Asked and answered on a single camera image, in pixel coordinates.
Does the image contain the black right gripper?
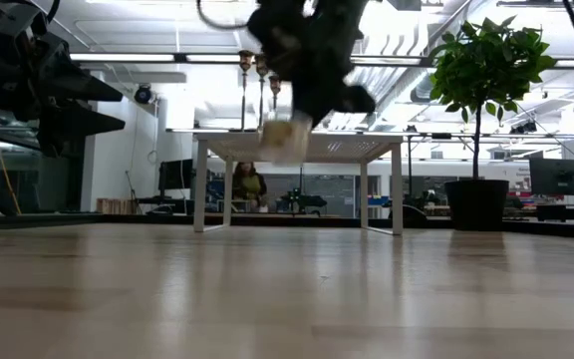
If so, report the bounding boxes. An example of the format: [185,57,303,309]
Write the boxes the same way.
[245,0,378,129]

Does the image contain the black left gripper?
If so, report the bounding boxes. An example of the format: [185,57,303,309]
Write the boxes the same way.
[0,30,127,157]

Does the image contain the yellow candle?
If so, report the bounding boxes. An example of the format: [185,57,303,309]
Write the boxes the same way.
[258,115,314,167]

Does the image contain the yellow stick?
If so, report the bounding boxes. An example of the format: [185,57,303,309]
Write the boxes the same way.
[0,105,23,215]

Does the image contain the background robot with green lights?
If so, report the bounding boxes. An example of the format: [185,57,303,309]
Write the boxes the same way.
[277,184,328,216]

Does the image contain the wooden slatted crate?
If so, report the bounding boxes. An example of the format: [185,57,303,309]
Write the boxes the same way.
[96,197,135,215]

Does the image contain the black computer monitor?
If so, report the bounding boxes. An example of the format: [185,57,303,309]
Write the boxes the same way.
[529,157,574,196]
[158,158,194,191]

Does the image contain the person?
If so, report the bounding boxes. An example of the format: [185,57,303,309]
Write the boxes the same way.
[231,161,269,213]

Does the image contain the green leafy potted tree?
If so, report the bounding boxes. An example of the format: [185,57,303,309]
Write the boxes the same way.
[429,15,558,181]

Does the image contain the black round plant pot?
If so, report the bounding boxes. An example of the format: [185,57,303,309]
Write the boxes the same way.
[443,179,511,232]

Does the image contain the black aluminium table frame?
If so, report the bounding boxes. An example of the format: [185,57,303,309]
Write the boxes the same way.
[0,212,574,240]

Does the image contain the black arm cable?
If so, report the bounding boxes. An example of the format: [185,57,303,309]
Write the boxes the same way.
[195,0,251,32]

